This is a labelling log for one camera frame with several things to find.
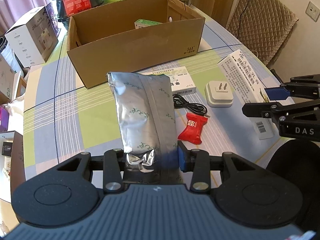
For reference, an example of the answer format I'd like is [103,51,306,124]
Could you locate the red black noodle bowl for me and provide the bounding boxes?
[56,0,104,21]

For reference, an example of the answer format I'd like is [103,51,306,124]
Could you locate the checked tablecloth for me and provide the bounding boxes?
[23,17,286,178]

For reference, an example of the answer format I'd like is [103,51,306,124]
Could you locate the red candy wrapper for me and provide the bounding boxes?
[178,113,208,145]

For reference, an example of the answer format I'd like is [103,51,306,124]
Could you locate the white humidifier box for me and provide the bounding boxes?
[5,3,58,67]

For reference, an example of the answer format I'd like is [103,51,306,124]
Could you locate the open white brown box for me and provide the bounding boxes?
[0,131,25,203]

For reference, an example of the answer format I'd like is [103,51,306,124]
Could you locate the wall socket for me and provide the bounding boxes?
[305,1,320,22]

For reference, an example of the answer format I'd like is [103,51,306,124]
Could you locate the silver foil pouch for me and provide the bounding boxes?
[107,72,182,184]

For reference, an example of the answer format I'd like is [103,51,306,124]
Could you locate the green white spray medicine box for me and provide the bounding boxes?
[135,19,160,29]

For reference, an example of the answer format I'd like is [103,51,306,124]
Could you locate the white power plug adapter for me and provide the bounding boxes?
[204,81,233,108]

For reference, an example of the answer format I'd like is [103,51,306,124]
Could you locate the flat white green medicine box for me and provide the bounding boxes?
[143,66,196,95]

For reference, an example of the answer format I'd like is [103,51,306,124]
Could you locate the brown quilted chair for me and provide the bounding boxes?
[226,0,298,66]

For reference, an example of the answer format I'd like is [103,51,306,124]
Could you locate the white ointment medicine box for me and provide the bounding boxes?
[217,49,274,140]

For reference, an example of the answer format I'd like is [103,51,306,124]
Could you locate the black cable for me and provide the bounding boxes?
[172,93,211,119]

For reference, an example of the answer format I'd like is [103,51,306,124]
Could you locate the brown cardboard box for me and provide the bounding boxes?
[67,0,205,88]

